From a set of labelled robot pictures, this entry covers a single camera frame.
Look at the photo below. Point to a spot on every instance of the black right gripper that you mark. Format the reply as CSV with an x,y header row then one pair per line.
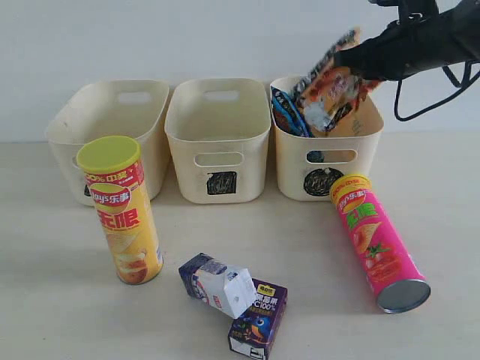
x,y
404,48

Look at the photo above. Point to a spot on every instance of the left cream plastic bin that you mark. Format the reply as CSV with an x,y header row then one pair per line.
x,y
133,108

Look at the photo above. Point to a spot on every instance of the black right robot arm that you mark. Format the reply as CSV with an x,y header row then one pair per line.
x,y
455,34

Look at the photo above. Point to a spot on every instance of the blue noodle packet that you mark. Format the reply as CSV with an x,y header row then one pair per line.
x,y
286,115

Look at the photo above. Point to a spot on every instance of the purple juice box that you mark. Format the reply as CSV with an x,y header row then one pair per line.
x,y
253,333

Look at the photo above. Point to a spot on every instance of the pink Lays chips can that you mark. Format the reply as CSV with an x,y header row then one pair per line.
x,y
393,277

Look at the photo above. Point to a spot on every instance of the cream plastic bin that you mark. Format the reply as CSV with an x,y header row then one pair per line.
x,y
218,132
133,108
307,167

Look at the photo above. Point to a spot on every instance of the orange snack bag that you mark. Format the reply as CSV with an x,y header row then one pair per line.
x,y
330,92

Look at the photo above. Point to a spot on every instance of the yellow Lays chips can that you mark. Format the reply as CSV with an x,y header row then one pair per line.
x,y
115,179

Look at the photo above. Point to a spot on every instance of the middle cream plastic bin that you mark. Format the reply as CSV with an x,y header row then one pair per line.
x,y
218,132

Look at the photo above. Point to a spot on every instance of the white blue milk carton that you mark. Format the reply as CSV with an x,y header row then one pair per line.
x,y
227,288

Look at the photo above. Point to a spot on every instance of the right cream plastic bin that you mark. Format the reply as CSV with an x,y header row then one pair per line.
x,y
307,167

